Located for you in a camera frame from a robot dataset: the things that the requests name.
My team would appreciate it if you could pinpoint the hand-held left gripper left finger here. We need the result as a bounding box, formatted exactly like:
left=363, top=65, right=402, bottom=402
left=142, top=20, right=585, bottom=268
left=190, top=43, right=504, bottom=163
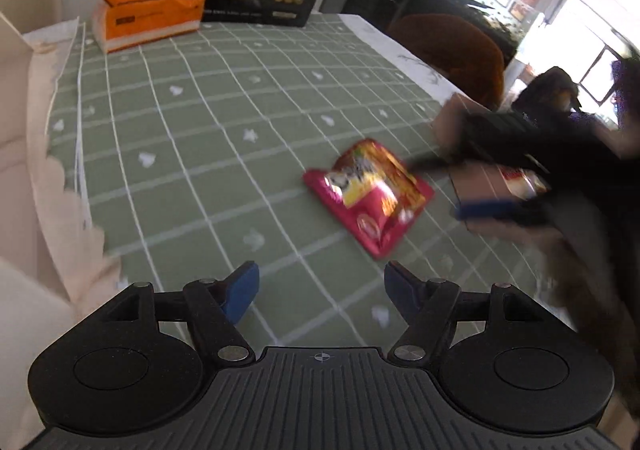
left=97, top=261, right=261, bottom=364

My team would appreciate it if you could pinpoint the pink cardboard box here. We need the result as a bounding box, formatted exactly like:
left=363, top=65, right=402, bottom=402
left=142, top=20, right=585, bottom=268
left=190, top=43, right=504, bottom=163
left=431, top=94, right=508, bottom=205

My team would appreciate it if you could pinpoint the brown plush chair back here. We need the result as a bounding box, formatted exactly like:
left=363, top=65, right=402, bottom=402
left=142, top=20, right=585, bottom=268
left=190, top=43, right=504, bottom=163
left=389, top=13, right=506, bottom=111

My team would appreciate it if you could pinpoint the red and white snack packet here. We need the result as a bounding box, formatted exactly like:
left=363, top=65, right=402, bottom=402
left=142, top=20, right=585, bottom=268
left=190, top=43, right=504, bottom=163
left=499, top=167, right=552, bottom=201

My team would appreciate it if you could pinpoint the orange tissue pack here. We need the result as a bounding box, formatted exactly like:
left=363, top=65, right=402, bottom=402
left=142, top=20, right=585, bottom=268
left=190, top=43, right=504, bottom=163
left=91, top=0, right=207, bottom=54

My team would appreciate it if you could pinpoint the beige lace edged cloth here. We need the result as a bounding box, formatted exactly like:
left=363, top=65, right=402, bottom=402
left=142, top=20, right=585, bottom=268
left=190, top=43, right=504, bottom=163
left=0, top=12, right=124, bottom=307

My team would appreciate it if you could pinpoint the person's right forearm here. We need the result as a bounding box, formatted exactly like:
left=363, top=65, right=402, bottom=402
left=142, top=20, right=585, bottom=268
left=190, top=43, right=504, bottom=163
left=544, top=207, right=640, bottom=433

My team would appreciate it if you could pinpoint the white script printed table cover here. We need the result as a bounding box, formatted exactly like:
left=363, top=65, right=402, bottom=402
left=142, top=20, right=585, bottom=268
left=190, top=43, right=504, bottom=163
left=339, top=14, right=453, bottom=103

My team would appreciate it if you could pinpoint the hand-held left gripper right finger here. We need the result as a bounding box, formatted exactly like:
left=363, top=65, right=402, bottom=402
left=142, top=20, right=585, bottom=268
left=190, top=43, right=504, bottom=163
left=384, top=261, right=546, bottom=365

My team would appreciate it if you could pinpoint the green checkered tablecloth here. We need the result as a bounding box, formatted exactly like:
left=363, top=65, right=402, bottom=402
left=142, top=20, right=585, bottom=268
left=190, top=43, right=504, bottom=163
left=47, top=12, right=576, bottom=356

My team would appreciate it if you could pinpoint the black jacket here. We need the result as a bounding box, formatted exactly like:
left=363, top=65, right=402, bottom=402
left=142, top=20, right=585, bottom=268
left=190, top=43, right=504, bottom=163
left=510, top=66, right=584, bottom=125

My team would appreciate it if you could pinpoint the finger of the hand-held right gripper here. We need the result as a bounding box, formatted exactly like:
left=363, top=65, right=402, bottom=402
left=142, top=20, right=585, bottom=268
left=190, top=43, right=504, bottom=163
left=407, top=153, right=473, bottom=172
left=453, top=196, right=552, bottom=227

